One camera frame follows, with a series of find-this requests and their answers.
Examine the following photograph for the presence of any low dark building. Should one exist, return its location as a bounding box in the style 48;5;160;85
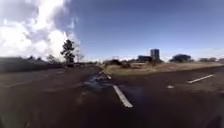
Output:
137;55;153;64

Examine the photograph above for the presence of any white painted road line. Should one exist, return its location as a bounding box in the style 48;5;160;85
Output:
112;84;134;109

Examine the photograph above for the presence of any tall building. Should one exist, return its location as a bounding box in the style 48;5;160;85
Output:
150;48;160;61

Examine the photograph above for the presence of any tall dark tree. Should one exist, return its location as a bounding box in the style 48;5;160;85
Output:
60;39;77;65

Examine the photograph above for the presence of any dark bushy tree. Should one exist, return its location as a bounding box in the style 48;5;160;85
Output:
169;53;194;64

